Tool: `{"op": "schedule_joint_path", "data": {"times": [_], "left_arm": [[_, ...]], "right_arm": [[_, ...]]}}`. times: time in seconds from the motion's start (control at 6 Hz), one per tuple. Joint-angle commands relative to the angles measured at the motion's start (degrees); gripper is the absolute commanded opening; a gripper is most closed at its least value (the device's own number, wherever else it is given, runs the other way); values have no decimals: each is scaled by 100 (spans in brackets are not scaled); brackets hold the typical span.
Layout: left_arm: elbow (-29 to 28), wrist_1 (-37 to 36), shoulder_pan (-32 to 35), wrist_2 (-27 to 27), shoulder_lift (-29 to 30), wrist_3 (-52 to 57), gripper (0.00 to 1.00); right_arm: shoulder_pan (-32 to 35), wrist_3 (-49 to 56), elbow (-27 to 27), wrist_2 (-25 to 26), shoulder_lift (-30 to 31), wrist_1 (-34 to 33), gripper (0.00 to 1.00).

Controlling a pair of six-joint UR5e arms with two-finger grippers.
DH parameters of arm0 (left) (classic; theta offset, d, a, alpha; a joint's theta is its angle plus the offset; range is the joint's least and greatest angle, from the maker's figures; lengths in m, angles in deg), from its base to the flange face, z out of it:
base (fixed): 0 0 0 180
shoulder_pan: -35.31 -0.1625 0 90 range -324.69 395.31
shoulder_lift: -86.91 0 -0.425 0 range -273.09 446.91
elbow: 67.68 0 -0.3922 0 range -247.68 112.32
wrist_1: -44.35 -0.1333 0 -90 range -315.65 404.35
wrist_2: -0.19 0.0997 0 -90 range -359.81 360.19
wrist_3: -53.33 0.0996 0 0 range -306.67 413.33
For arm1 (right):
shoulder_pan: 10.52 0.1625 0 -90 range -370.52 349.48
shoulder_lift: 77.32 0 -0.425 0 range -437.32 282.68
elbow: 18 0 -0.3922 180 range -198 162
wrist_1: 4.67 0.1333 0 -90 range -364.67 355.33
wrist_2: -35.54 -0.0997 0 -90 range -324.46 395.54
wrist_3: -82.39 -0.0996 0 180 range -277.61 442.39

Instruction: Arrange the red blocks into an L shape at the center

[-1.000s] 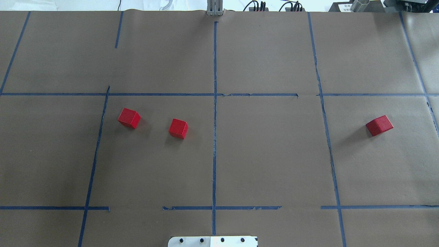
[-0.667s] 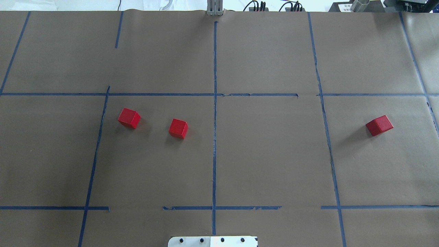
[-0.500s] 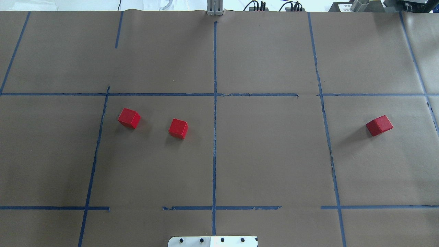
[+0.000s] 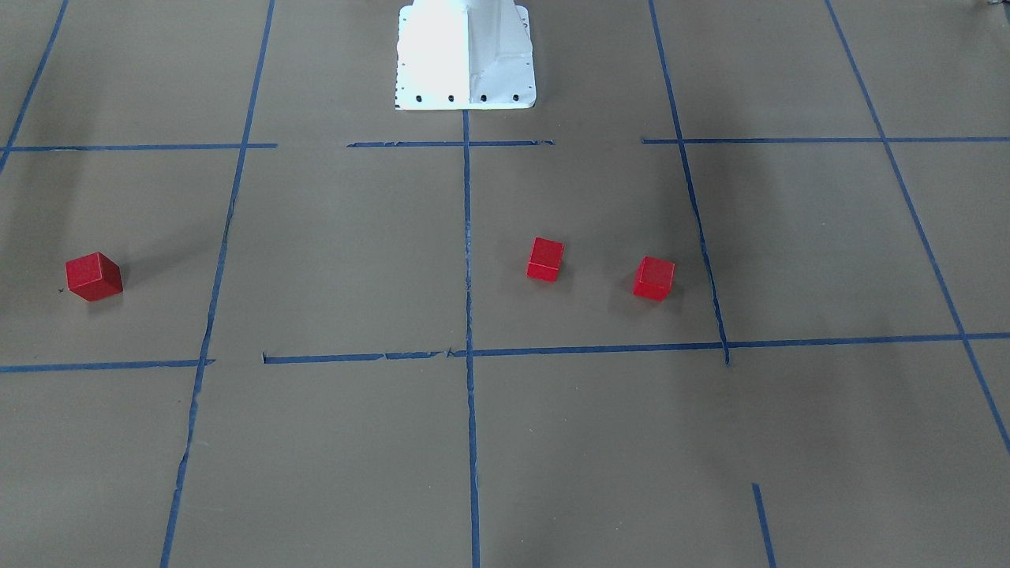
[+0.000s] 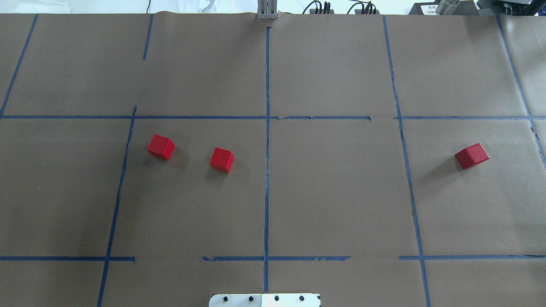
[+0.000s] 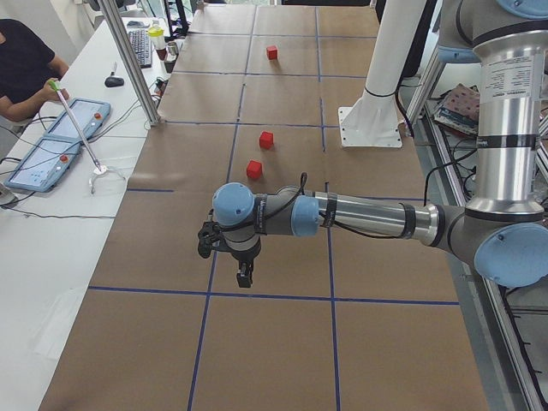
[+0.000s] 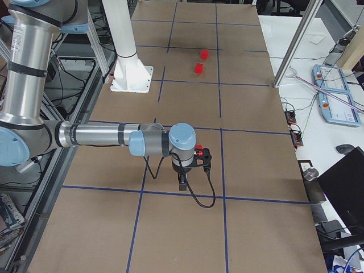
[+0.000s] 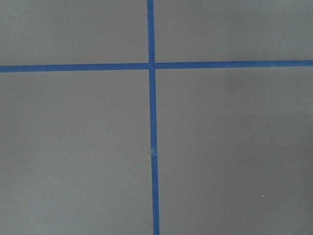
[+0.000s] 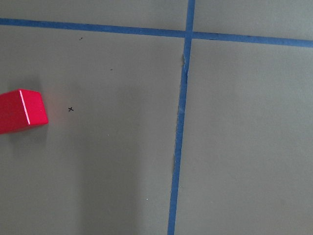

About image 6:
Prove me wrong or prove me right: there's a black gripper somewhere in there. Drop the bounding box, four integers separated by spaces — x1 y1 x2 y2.
198 221 261 288

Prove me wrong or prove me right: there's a red block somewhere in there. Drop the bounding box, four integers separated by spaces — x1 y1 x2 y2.
265 45 278 61
246 160 263 180
259 131 274 150

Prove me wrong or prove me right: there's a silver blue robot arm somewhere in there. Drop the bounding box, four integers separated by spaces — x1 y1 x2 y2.
198 1 547 288

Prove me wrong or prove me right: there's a long reacher grabber tool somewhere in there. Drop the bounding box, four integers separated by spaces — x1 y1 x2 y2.
46 79 126 194

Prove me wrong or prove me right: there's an upper blue teach pendant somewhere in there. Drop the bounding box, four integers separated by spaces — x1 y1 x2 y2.
44 98 111 142

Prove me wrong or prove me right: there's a blue teach pendant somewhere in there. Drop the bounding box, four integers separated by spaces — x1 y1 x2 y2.
44 98 111 142
5 137 80 193

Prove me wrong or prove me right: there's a lower blue teach pendant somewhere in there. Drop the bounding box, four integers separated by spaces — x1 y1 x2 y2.
5 137 80 193

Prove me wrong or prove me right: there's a black computer mouse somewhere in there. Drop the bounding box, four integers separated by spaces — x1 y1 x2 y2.
104 75 125 88

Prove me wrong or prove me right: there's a metal cup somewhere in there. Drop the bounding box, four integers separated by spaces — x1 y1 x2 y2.
166 41 179 57

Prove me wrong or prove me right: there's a black keyboard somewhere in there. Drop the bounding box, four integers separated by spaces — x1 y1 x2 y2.
128 29 152 69

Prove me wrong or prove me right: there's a yellow lid bottle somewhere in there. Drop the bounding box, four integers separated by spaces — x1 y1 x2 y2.
147 19 167 61

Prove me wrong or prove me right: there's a stack of books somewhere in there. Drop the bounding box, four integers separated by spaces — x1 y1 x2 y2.
433 83 480 135

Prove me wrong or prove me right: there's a seated person in black shirt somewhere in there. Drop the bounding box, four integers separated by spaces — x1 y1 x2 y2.
1 19 69 122

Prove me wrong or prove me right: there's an aluminium frame post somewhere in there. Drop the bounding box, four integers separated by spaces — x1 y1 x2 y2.
98 0 160 126

